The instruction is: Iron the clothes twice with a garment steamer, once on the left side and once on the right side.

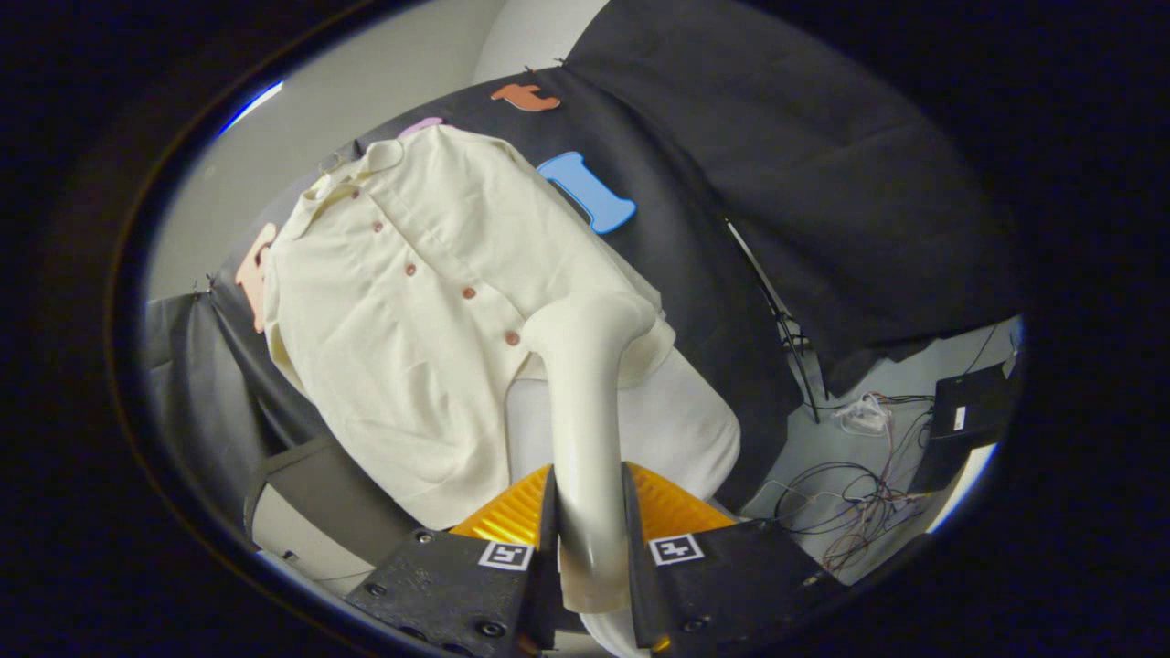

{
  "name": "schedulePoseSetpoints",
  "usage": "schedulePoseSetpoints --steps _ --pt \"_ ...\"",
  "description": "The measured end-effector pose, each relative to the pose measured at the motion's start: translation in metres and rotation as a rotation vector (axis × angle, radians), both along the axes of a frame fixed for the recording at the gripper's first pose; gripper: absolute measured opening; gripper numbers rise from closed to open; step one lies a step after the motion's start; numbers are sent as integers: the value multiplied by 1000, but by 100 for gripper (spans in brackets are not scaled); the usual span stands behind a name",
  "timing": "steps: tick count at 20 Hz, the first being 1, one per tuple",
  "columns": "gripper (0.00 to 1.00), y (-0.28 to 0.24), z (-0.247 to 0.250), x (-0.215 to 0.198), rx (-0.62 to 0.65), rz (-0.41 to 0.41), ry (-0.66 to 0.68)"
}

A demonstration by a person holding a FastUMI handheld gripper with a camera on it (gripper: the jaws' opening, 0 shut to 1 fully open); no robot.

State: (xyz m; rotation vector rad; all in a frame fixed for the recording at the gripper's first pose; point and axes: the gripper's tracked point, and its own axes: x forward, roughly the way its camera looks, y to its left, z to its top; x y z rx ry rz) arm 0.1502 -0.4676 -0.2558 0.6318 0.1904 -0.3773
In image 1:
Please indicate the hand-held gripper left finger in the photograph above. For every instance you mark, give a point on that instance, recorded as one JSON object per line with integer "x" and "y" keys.
{"x": 448, "y": 594}

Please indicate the cream button-up shirt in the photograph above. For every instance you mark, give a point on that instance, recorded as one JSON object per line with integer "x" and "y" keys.
{"x": 393, "y": 366}

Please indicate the white clothes hanger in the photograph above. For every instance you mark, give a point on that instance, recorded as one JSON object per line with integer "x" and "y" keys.
{"x": 331, "y": 164}

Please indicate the grey cabinet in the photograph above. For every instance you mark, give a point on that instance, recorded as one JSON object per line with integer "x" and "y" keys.
{"x": 338, "y": 498}

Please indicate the black box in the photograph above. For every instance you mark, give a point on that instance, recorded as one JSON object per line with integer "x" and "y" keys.
{"x": 969, "y": 402}

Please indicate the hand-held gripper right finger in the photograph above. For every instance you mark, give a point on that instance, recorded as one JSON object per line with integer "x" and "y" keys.
{"x": 731, "y": 585}

